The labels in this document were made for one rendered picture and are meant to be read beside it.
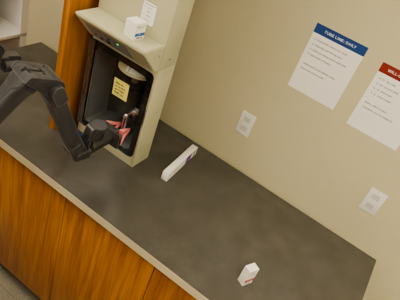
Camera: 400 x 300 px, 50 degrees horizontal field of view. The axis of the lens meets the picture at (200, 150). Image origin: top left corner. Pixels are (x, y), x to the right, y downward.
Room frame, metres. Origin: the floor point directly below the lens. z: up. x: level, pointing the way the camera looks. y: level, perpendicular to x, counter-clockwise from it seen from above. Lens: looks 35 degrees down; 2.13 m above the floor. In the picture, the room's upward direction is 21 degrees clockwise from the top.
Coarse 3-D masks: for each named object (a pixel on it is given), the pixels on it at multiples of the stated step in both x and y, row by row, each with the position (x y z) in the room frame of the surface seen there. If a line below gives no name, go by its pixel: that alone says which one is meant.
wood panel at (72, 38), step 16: (64, 0) 1.45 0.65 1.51; (80, 0) 1.49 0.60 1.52; (96, 0) 1.57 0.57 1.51; (64, 16) 1.45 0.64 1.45; (64, 32) 1.45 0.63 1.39; (80, 32) 1.52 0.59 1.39; (64, 48) 1.45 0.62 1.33; (80, 48) 1.53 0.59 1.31; (64, 64) 1.46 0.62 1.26; (80, 64) 1.54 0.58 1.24; (64, 80) 1.47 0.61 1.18; (80, 80) 1.56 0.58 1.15; (80, 96) 1.57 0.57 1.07
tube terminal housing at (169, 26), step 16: (112, 0) 1.49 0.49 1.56; (128, 0) 1.47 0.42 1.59; (160, 0) 1.42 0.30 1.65; (176, 0) 1.40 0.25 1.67; (192, 0) 1.49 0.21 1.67; (128, 16) 1.46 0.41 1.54; (160, 16) 1.42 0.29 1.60; (176, 16) 1.42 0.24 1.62; (160, 32) 1.41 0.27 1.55; (176, 32) 1.45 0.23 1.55; (112, 48) 1.48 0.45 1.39; (176, 48) 1.48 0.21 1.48; (160, 64) 1.40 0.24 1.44; (160, 80) 1.43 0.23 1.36; (160, 96) 1.46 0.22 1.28; (160, 112) 1.50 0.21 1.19; (80, 128) 1.51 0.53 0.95; (144, 128) 1.41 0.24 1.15; (144, 144) 1.45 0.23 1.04; (128, 160) 1.41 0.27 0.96
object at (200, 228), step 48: (48, 48) 2.09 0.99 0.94; (0, 144) 1.27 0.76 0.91; (48, 144) 1.35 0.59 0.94; (96, 192) 1.19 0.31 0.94; (144, 192) 1.28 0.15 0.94; (192, 192) 1.39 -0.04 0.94; (240, 192) 1.51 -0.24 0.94; (144, 240) 1.05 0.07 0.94; (192, 240) 1.13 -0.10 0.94; (240, 240) 1.23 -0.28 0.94; (288, 240) 1.33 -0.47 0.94; (336, 240) 1.44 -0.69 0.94; (192, 288) 0.94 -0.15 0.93; (240, 288) 1.01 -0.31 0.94; (288, 288) 1.09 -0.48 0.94; (336, 288) 1.17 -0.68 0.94
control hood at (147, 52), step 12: (84, 12) 1.42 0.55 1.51; (96, 12) 1.46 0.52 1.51; (84, 24) 1.44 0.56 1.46; (96, 24) 1.37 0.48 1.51; (108, 24) 1.40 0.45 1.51; (120, 24) 1.43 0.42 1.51; (108, 36) 1.37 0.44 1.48; (120, 36) 1.34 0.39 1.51; (144, 36) 1.41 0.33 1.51; (132, 48) 1.31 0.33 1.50; (144, 48) 1.32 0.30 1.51; (156, 48) 1.36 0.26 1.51; (144, 60) 1.33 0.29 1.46; (156, 60) 1.37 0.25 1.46
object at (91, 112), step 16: (96, 48) 1.49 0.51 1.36; (96, 64) 1.48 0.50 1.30; (112, 64) 1.46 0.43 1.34; (128, 64) 1.43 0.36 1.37; (96, 80) 1.48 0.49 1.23; (112, 80) 1.45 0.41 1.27; (128, 80) 1.43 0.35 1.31; (144, 80) 1.40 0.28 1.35; (96, 96) 1.47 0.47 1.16; (112, 96) 1.45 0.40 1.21; (128, 96) 1.42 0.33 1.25; (144, 96) 1.40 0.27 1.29; (96, 112) 1.47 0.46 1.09; (112, 112) 1.44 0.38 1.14; (128, 112) 1.42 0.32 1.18; (144, 112) 1.40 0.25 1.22; (128, 144) 1.40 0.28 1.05
